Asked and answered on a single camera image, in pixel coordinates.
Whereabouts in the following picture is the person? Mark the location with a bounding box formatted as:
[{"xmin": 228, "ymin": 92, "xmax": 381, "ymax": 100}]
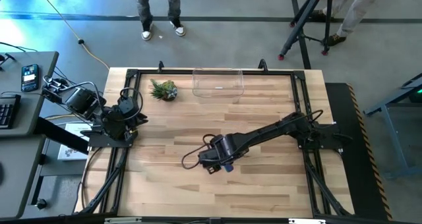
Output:
[
  {"xmin": 311, "ymin": 0, "xmax": 385, "ymax": 47},
  {"xmin": 133, "ymin": 0, "xmax": 186, "ymax": 42}
]

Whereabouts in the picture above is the blue-grey metal cart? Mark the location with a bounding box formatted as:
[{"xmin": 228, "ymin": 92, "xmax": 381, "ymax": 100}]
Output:
[{"xmin": 362, "ymin": 72, "xmax": 422, "ymax": 179}]

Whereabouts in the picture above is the clear plastic basket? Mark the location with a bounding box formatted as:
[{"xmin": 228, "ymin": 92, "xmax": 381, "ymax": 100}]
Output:
[{"xmin": 192, "ymin": 68, "xmax": 245, "ymax": 105}]

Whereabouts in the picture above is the black camera tripod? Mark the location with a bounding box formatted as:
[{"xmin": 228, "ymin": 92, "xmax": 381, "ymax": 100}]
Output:
[{"xmin": 278, "ymin": 0, "xmax": 334, "ymax": 61}]

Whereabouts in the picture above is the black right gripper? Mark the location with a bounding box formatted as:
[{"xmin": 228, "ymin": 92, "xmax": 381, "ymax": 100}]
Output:
[{"xmin": 198, "ymin": 134, "xmax": 239, "ymax": 176}]

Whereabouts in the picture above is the grey desk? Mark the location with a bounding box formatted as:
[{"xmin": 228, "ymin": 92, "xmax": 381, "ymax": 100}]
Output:
[{"xmin": 0, "ymin": 51, "xmax": 59, "ymax": 220}]

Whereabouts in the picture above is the yellow floor cable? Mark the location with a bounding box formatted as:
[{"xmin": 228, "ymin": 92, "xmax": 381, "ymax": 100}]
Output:
[{"xmin": 34, "ymin": 0, "xmax": 110, "ymax": 70}]

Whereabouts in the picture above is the white printed booklet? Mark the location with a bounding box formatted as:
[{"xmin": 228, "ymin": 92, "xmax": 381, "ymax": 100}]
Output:
[{"xmin": 57, "ymin": 123, "xmax": 93, "ymax": 161}]

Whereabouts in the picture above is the white metal bracket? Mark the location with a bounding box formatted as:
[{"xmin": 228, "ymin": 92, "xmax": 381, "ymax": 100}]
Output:
[
  {"xmin": 104, "ymin": 217, "xmax": 142, "ymax": 224},
  {"xmin": 288, "ymin": 218, "xmax": 327, "ymax": 224}
]

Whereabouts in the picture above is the black smartphone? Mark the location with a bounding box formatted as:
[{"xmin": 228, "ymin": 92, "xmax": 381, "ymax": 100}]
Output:
[{"xmin": 20, "ymin": 63, "xmax": 40, "ymax": 93}]

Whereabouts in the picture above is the black metal table frame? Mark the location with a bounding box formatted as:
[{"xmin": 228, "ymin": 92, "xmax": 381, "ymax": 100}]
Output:
[{"xmin": 78, "ymin": 59, "xmax": 355, "ymax": 218}]

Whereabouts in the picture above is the black hazard-striped floor mat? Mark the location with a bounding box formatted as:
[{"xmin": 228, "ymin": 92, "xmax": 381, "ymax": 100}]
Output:
[{"xmin": 324, "ymin": 82, "xmax": 393, "ymax": 221}]

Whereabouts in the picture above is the small potted succulent plant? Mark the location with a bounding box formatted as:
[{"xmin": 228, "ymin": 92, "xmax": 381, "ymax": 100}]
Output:
[{"xmin": 150, "ymin": 78, "xmax": 179, "ymax": 102}]

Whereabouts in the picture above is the black keyboard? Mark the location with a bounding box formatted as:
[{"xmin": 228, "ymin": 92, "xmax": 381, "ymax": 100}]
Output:
[{"xmin": 0, "ymin": 94, "xmax": 22, "ymax": 130}]

